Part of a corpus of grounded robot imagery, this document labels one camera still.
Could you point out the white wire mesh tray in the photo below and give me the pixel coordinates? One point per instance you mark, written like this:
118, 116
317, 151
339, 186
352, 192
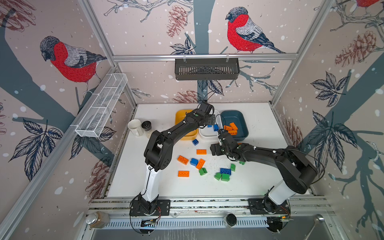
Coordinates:
99, 112

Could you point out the glass jar metal lid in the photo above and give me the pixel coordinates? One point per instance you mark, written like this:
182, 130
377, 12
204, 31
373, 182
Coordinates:
97, 220

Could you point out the metal ladle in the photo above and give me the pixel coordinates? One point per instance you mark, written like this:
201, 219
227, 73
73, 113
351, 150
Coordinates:
318, 219

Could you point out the orange lego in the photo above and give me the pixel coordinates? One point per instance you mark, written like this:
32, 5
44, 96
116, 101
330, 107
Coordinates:
183, 174
234, 127
183, 160
200, 164
201, 152

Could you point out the white ceramic mug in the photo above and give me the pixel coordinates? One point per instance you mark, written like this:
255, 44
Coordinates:
135, 126

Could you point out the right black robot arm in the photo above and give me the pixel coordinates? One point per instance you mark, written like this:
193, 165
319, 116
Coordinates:
297, 172

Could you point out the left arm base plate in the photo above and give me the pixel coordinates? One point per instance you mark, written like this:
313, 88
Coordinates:
139, 207

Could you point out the black round knob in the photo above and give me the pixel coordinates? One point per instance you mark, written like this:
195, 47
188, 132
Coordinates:
230, 220

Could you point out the blue flat lego front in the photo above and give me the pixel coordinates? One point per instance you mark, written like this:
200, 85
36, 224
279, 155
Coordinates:
225, 171

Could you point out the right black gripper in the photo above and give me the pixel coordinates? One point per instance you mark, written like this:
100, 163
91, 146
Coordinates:
213, 148

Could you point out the black wire basket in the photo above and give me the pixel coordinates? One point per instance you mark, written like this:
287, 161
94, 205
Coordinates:
206, 69

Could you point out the glass grinder black cap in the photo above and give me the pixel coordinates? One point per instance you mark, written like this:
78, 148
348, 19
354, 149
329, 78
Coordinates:
147, 127

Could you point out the blue lego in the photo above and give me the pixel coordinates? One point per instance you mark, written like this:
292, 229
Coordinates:
195, 142
194, 162
216, 127
225, 171

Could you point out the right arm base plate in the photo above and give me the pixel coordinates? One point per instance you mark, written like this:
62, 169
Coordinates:
259, 206

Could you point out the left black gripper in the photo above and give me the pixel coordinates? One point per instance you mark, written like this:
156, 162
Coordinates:
211, 119

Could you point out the yellow plastic bin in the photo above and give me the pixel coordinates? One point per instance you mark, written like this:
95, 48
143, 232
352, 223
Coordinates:
180, 115

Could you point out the white plastic bin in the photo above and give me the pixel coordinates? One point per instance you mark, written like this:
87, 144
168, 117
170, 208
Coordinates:
209, 133

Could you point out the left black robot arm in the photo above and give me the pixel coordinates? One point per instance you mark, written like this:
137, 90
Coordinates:
159, 150

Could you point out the dark teal plastic bin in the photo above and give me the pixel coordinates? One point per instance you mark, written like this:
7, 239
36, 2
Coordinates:
234, 117

